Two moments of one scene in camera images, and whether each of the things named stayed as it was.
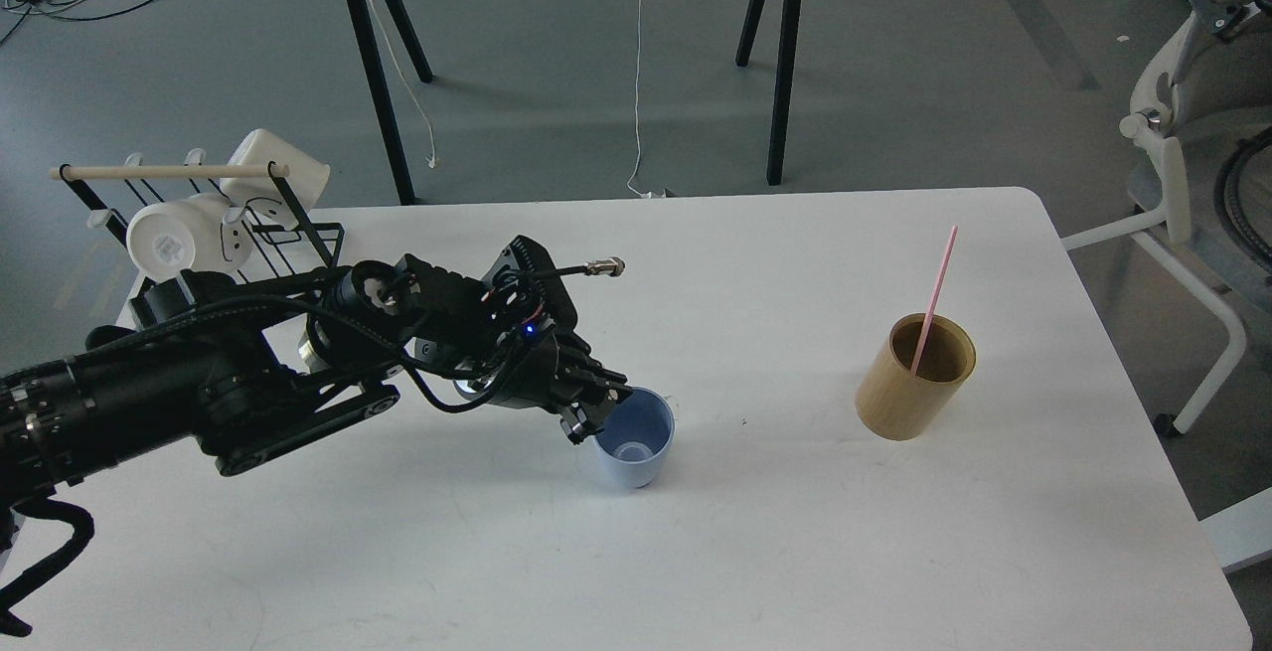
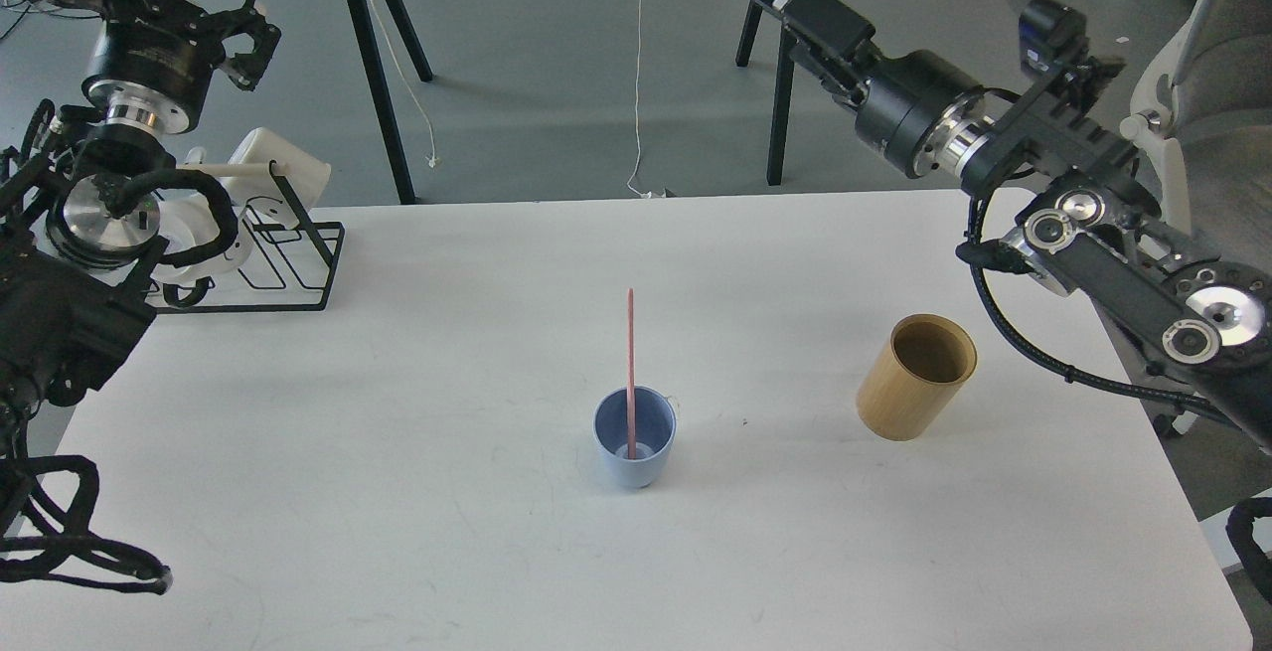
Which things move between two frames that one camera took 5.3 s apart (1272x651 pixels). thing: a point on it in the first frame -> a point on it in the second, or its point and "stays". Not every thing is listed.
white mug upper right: (308, 174) stays
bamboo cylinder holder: (896, 405) stays
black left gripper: (513, 328) -> (156, 52)
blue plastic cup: (633, 442) stays
